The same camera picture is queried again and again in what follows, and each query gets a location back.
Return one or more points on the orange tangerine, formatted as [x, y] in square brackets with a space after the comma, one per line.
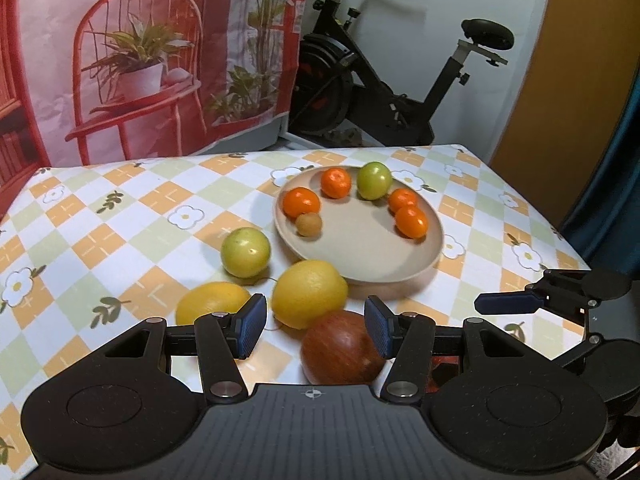
[402, 199]
[336, 182]
[300, 202]
[411, 221]

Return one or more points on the small brown longan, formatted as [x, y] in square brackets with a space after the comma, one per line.
[308, 224]

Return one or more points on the pink printed backdrop cloth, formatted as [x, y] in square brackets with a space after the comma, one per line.
[50, 35]

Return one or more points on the dark red apple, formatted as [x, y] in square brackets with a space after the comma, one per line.
[342, 347]

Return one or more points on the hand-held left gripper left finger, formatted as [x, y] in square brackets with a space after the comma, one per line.
[252, 322]

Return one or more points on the green apple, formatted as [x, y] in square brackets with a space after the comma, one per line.
[374, 180]
[245, 252]

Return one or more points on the beige round plate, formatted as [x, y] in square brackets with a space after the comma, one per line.
[360, 240]

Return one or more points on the yellow lemon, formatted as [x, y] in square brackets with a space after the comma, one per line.
[310, 292]
[210, 302]

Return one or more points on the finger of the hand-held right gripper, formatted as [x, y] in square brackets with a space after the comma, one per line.
[582, 352]
[505, 301]

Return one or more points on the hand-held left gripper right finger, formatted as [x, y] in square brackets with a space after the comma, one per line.
[377, 327]

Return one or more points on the black exercise bike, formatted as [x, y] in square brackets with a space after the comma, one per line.
[350, 95]

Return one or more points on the checkered flower tablecloth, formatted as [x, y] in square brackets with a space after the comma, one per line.
[150, 195]

